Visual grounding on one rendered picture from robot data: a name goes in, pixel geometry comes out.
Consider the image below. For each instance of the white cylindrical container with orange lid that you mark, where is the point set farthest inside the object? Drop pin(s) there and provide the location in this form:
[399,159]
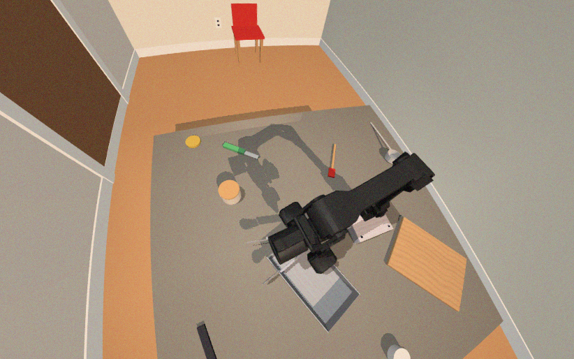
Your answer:
[230,192]

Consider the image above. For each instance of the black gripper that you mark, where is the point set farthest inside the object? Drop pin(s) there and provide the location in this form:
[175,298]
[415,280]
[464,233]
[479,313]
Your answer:
[319,260]

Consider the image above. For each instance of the grey rectangular tin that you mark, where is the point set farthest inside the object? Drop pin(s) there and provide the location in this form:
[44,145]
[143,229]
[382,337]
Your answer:
[327,296]

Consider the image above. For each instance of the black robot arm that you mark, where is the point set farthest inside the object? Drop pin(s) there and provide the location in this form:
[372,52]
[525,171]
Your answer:
[330,215]

